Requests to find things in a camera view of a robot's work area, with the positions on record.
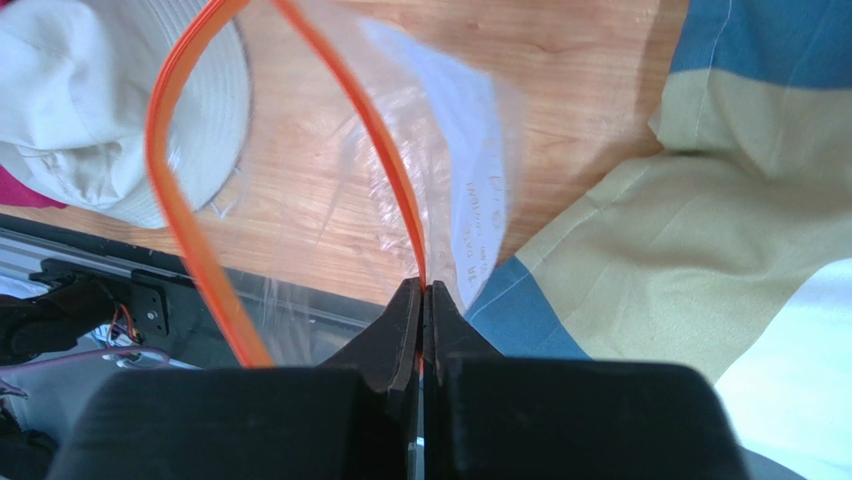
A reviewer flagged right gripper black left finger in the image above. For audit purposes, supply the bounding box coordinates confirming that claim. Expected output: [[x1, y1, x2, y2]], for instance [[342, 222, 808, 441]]
[[320, 278, 423, 479]]

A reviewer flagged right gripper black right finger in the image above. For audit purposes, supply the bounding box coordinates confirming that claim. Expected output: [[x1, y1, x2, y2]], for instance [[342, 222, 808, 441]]
[[421, 281, 499, 479]]

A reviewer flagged clear zip top bag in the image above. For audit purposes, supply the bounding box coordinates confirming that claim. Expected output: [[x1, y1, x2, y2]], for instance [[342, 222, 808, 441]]
[[145, 1, 525, 367]]

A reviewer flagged checkered blue beige pillow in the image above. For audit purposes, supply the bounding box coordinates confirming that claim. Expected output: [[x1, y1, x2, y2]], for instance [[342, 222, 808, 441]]
[[466, 1, 851, 479]]

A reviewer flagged magenta folded cloth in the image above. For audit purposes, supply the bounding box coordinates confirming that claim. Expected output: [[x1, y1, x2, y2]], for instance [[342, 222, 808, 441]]
[[0, 167, 66, 209]]

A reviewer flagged beige bucket hat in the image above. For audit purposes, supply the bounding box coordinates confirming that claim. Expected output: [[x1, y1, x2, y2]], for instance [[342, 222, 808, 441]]
[[1, 1, 251, 229]]

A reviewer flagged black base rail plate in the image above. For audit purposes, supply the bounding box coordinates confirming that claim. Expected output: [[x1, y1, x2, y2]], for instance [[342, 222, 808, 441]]
[[1, 215, 381, 368]]

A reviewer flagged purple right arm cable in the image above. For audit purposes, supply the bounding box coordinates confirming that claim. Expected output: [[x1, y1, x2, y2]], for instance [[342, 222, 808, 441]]
[[0, 346, 171, 401]]

